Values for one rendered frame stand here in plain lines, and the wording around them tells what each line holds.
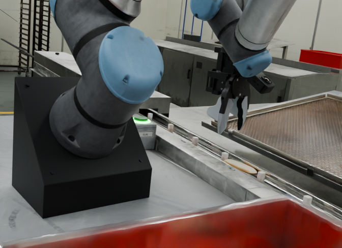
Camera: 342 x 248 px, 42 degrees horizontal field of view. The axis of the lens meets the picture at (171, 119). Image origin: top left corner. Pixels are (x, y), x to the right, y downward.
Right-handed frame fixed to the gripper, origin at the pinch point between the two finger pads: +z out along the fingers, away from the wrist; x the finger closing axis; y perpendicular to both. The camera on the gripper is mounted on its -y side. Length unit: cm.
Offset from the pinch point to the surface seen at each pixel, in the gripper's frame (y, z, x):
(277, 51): 247, 7, -466
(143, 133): 23.7, 6.3, 7.4
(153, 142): 22.8, 8.9, 4.2
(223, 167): -4.5, 7.3, 8.6
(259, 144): -3.7, 4.2, -8.0
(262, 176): -13.0, 7.4, 5.2
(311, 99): 5, -3, -54
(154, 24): 563, -7, -540
